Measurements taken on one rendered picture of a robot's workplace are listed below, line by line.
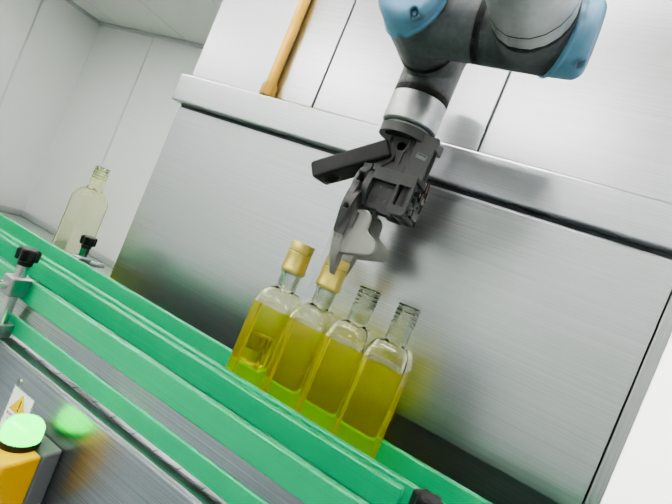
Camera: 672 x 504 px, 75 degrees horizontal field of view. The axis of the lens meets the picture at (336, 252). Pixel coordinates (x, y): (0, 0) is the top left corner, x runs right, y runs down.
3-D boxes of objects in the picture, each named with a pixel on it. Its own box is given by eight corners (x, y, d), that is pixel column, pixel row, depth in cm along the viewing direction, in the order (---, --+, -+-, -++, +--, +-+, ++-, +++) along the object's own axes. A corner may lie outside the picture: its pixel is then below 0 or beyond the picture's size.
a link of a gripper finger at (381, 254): (372, 289, 60) (395, 225, 58) (335, 273, 62) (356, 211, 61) (379, 288, 62) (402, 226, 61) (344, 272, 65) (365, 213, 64)
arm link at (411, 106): (386, 82, 57) (401, 110, 65) (373, 115, 57) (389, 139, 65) (441, 94, 54) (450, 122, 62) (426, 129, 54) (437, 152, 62)
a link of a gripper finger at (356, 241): (356, 282, 53) (388, 215, 55) (316, 264, 56) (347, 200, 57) (363, 287, 56) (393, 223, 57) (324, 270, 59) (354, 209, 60)
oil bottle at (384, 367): (357, 502, 57) (420, 349, 57) (341, 520, 52) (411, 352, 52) (321, 478, 59) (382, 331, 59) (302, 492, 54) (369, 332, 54)
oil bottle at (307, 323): (287, 454, 62) (345, 313, 62) (266, 466, 57) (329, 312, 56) (256, 433, 64) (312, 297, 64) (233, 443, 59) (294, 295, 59)
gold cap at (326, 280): (342, 294, 61) (355, 264, 61) (333, 292, 58) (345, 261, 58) (321, 284, 63) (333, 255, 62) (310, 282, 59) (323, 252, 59)
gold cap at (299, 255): (284, 267, 64) (295, 239, 64) (306, 277, 64) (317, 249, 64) (277, 267, 61) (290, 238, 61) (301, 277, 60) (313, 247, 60)
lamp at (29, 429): (48, 447, 52) (58, 424, 52) (8, 457, 48) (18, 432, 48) (27, 427, 54) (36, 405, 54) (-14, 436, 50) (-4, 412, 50)
